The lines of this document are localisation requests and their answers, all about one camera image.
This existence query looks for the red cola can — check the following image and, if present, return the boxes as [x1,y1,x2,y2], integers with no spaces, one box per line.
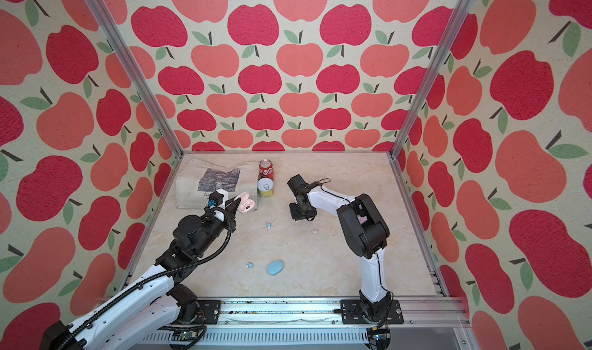
[259,159,274,180]

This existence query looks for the yellow tin can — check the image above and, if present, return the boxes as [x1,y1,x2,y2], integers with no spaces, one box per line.
[257,177,274,197]

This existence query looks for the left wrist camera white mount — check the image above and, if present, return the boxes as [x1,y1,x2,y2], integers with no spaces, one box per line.
[205,189,228,222]

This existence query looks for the left aluminium frame post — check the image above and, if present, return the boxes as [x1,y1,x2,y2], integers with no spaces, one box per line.
[84,0,183,159]

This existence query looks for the beige Monet tote bag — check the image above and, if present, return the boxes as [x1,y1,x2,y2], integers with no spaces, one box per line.
[176,158,259,210]

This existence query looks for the aluminium frame post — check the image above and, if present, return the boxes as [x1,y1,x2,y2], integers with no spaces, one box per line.
[84,0,183,159]
[388,0,475,162]

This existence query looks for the right aluminium frame post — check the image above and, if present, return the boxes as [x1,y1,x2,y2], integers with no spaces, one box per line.
[388,0,475,162]

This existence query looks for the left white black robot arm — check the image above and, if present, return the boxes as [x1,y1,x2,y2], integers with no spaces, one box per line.
[40,199,240,349]

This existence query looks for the blue earbud charging case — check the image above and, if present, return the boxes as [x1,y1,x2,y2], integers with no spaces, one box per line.
[267,260,284,276]

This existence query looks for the pink earbud charging case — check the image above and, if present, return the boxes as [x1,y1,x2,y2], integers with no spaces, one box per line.
[237,192,256,214]

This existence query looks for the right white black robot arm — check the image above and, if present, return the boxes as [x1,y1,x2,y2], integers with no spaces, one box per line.
[288,174,393,325]

